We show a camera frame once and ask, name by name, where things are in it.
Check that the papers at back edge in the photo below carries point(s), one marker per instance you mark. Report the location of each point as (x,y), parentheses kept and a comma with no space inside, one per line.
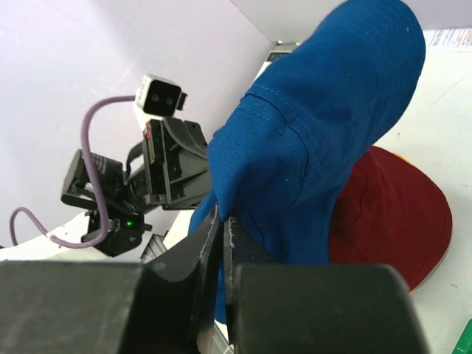
(451,40)

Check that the yellow bucket hat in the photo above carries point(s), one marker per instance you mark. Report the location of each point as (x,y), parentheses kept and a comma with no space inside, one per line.
(409,162)

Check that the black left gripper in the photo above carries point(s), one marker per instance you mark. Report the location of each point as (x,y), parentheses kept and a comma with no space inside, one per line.
(169,167)

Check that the dark red bucket hat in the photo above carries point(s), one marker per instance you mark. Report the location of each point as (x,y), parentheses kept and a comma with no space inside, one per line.
(391,213)

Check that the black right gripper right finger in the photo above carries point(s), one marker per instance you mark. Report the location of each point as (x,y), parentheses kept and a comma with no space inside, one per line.
(276,308)

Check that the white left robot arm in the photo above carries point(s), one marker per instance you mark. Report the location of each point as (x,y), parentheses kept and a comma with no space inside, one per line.
(79,238)

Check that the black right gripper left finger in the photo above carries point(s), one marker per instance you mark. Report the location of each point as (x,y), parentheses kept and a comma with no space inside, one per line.
(62,300)

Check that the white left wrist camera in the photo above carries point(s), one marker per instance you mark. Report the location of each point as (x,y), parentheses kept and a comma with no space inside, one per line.
(157,98)

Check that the blue bucket hat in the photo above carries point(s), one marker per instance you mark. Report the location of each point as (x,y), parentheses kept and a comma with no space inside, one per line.
(283,156)

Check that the green plastic tray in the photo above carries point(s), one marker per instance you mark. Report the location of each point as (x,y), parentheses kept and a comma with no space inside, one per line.
(464,342)

